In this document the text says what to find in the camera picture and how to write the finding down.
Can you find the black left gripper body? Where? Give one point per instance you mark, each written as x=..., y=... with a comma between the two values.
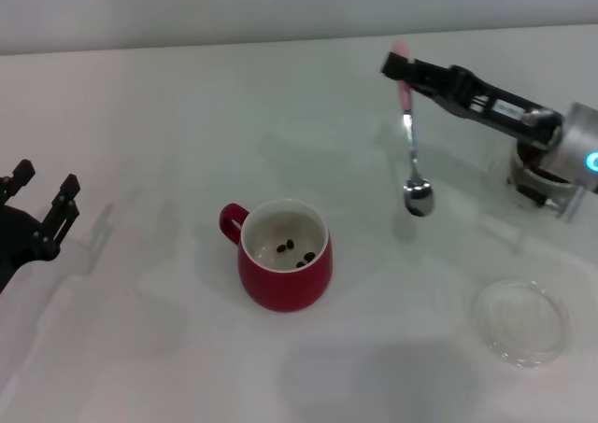
x=11, y=241

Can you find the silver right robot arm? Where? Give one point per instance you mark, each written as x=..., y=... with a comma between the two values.
x=577, y=143

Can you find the clear glass spoon saucer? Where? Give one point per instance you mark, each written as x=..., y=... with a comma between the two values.
x=518, y=322

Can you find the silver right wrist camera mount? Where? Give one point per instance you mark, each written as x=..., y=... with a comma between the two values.
x=571, y=203

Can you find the red ceramic mug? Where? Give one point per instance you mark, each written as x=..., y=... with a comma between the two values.
x=285, y=287

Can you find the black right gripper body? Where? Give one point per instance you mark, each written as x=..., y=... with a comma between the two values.
x=490, y=103

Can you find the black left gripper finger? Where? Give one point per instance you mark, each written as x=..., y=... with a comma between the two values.
x=21, y=173
x=63, y=213

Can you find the clear glass cup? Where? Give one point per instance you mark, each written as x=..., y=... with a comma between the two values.
x=528, y=194

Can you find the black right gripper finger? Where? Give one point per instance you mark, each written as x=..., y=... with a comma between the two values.
x=397, y=66
x=434, y=96

